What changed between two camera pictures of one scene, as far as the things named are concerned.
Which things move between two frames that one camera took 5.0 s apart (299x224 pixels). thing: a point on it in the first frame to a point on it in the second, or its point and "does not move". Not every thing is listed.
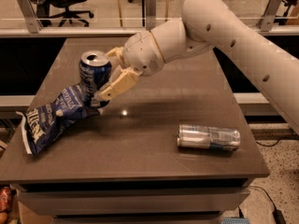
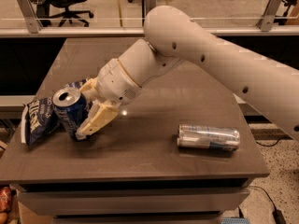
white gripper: x=142 y=54 to x=114 y=83
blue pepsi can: x=94 y=73 to x=73 y=109
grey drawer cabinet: x=131 y=201 does not move
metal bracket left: x=28 y=10 does not move
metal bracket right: x=266 y=20 does not move
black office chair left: x=54 y=1 does not move
